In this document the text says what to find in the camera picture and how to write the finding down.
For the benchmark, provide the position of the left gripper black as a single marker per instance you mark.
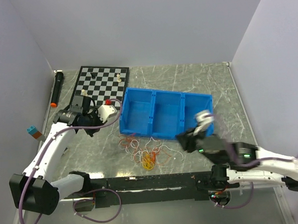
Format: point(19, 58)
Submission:
point(94, 113)

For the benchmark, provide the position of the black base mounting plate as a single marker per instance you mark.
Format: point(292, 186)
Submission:
point(164, 187)

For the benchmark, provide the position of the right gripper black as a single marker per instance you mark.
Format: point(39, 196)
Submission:
point(186, 139)

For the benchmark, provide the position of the black marker orange cap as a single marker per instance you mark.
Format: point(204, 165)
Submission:
point(59, 78)

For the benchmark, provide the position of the blue three-compartment bin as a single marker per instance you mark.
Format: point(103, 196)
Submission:
point(161, 114)

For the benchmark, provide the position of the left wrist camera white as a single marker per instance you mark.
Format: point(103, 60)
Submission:
point(105, 112)

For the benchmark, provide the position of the blue brown toy block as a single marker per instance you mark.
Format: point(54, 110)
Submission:
point(36, 134)

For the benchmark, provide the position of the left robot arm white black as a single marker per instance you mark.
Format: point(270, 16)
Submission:
point(32, 190)

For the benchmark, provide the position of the black chess piece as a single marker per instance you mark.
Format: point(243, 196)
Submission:
point(93, 75)

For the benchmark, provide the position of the white chess piece lower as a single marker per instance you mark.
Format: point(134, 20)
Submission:
point(84, 92)

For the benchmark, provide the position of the white chess piece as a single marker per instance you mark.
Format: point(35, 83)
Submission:
point(84, 92)
point(118, 78)

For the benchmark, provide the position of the white chess piece upper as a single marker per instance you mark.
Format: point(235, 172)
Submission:
point(118, 78)

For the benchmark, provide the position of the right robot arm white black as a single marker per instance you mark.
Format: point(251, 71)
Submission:
point(238, 162)

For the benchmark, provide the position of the black white chessboard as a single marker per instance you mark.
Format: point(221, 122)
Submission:
point(104, 86)

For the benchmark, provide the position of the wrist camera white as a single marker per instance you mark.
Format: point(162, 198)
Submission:
point(204, 119)
point(105, 112)

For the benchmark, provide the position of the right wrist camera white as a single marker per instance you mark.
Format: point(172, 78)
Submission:
point(204, 119)

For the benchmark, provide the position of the aluminium frame rail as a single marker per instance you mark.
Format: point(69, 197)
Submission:
point(268, 206)

